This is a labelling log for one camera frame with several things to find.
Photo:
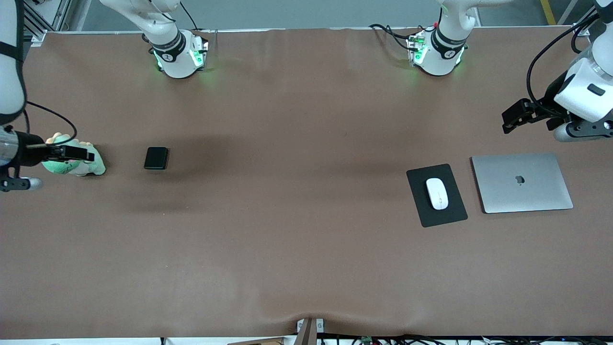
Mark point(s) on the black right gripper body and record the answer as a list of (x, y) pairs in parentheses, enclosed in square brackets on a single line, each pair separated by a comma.
[(29, 149)]

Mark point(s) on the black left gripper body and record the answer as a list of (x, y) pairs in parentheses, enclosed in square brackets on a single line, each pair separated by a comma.
[(553, 91)]

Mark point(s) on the black phone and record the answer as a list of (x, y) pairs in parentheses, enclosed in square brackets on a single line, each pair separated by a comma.
[(156, 158)]

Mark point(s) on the white computer mouse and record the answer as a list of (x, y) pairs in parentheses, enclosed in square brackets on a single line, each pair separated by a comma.
[(437, 193)]

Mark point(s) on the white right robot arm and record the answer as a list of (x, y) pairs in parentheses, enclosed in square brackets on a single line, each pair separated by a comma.
[(179, 67)]

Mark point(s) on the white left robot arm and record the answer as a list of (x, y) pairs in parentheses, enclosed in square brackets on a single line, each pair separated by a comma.
[(443, 52)]

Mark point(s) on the black mouse pad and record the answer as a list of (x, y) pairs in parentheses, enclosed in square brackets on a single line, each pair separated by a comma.
[(455, 211)]

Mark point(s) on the green dinosaur plush toy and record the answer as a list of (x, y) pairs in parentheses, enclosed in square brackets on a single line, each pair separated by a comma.
[(91, 166)]

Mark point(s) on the silver laptop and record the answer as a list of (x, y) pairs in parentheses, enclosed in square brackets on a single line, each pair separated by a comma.
[(522, 191)]

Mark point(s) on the brown table cover mat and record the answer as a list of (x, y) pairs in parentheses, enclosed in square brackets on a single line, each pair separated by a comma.
[(306, 249)]

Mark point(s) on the aluminium frame post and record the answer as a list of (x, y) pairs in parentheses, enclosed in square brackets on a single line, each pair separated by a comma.
[(582, 21)]

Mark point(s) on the aluminium frame with black struts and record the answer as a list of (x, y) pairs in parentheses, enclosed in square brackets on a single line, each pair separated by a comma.
[(43, 24)]

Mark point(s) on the metal bracket with brown post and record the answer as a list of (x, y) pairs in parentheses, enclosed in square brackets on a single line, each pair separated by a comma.
[(310, 333)]

